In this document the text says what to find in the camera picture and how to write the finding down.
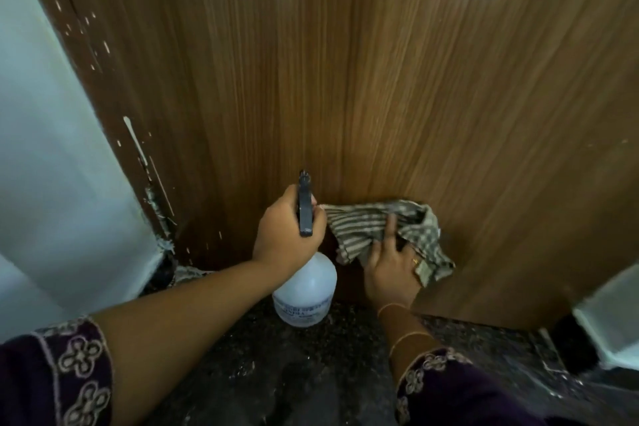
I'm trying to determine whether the white spray bottle black nozzle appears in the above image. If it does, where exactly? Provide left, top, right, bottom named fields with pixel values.
left=272, top=169, right=338, bottom=329

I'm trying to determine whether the person's right hand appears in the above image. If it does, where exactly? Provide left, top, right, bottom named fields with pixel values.
left=363, top=213, right=426, bottom=312

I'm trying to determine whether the person's left forearm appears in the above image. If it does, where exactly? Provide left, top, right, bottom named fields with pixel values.
left=92, top=258, right=278, bottom=426

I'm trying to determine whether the person's purple embroidered sleeve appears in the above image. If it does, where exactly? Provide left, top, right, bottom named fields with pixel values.
left=394, top=347, right=590, bottom=426
left=0, top=315, right=114, bottom=426

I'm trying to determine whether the striped checked cleaning cloth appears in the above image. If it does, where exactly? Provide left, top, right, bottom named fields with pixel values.
left=319, top=199, right=456, bottom=289

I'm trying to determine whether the brown wooden door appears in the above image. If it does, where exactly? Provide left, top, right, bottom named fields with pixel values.
left=50, top=0, right=639, bottom=332

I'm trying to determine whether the dark paint-splattered door frame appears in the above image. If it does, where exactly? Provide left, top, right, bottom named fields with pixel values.
left=10, top=0, right=180, bottom=262

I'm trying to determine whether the thin gold bangle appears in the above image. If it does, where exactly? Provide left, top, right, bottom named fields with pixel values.
left=388, top=331, right=434, bottom=359
left=377, top=302, right=411, bottom=319

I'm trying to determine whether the person's right purple embroidered sleeve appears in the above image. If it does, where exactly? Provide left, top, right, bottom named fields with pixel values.
left=394, top=347, right=590, bottom=426

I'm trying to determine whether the person's right forearm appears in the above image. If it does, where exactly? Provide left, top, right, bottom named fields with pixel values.
left=377, top=302, right=442, bottom=386

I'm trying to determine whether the person's left purple embroidered sleeve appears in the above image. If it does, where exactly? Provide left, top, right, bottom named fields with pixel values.
left=0, top=315, right=114, bottom=426

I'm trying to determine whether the person's left hand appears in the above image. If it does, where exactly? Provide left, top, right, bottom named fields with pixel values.
left=252, top=184, right=328, bottom=283

